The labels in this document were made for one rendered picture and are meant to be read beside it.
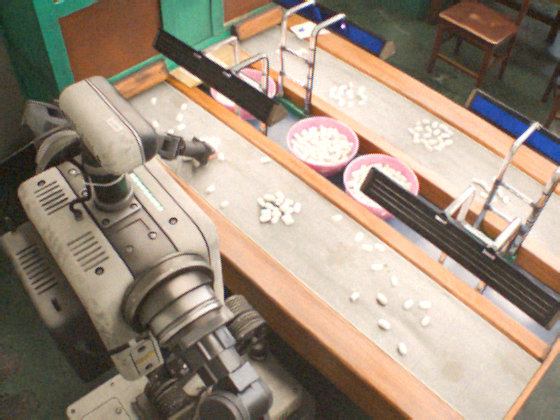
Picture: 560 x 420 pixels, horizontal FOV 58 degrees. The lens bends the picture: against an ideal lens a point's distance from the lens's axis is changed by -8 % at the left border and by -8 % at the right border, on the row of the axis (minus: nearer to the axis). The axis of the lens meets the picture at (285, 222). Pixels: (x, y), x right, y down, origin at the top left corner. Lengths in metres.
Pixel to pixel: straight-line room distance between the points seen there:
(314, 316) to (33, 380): 1.36
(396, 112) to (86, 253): 1.64
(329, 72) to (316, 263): 1.02
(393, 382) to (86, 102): 1.08
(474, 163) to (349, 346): 0.95
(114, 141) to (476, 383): 1.21
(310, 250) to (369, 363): 0.43
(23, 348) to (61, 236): 1.69
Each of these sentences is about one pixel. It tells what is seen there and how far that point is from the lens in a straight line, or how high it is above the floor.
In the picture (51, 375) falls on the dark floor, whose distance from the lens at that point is 2.47.
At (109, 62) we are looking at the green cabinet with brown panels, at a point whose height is 0.94.
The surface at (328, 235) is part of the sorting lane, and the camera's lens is 1.78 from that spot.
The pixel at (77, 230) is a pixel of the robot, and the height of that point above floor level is 1.45.
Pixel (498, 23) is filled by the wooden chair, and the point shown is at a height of 0.46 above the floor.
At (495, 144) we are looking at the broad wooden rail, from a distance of 2.24.
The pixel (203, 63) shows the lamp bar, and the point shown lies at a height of 1.10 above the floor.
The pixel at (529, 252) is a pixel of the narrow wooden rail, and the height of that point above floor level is 0.76.
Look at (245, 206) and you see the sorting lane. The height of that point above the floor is 0.74.
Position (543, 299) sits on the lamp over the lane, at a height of 1.10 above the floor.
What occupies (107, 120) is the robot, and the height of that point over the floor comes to 1.64.
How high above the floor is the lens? 2.13
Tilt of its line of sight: 51 degrees down
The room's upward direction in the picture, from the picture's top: 4 degrees clockwise
